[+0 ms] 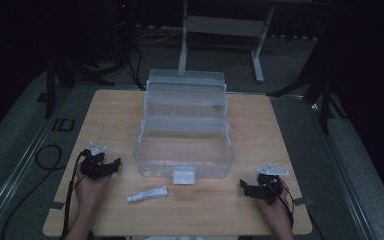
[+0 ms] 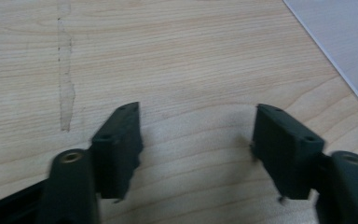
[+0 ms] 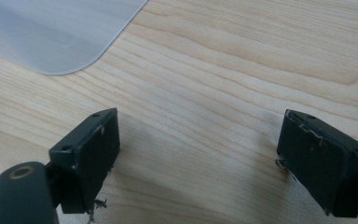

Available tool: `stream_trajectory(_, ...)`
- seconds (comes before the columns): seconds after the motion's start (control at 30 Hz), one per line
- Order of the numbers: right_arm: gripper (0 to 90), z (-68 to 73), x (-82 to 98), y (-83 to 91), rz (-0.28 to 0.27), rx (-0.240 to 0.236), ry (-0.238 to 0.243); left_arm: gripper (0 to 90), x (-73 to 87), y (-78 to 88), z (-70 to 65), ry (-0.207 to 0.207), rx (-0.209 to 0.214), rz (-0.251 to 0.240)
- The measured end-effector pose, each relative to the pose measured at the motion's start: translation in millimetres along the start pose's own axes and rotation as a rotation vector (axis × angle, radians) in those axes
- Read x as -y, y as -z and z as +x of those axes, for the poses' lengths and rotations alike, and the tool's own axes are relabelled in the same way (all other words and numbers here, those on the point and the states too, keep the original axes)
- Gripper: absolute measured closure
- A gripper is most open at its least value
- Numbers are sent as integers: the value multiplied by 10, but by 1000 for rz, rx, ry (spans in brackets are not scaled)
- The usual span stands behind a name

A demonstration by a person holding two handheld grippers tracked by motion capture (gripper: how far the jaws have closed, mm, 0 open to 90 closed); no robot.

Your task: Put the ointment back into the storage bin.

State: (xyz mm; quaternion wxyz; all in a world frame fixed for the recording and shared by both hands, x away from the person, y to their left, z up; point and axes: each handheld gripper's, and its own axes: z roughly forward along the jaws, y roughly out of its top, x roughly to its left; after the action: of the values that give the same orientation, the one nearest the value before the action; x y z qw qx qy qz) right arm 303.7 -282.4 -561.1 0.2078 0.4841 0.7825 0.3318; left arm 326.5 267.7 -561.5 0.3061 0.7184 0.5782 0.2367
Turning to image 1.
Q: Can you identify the clear plastic tiered storage box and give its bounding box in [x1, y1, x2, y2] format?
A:
[132, 68, 236, 186]

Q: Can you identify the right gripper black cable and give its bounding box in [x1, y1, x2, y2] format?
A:
[267, 181, 296, 231]

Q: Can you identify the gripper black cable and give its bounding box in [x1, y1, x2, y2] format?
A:
[60, 149, 92, 240]
[267, 181, 296, 231]

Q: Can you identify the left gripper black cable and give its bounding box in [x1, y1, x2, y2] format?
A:
[60, 149, 92, 240]

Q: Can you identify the person's left hand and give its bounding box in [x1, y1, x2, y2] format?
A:
[74, 165, 112, 214]

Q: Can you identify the white floor cable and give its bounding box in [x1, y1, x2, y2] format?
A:
[135, 28, 185, 47]

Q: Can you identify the white metal desk frame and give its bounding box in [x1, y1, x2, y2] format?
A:
[177, 0, 276, 84]

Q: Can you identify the black metal stand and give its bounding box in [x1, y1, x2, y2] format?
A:
[266, 29, 349, 136]
[36, 46, 116, 120]

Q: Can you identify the black cable on floor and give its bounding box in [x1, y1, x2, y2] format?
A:
[0, 144, 65, 240]

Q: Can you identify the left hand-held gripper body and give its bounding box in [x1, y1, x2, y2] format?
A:
[79, 142, 114, 181]

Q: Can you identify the white ointment tube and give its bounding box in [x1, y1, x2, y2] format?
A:
[126, 185, 169, 204]

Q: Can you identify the person's right hand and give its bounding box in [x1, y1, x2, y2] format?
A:
[255, 178, 295, 232]

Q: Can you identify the black hanging cable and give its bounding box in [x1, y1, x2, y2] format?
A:
[113, 0, 148, 92]

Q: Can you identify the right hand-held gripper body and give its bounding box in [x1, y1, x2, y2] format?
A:
[255, 163, 290, 205]

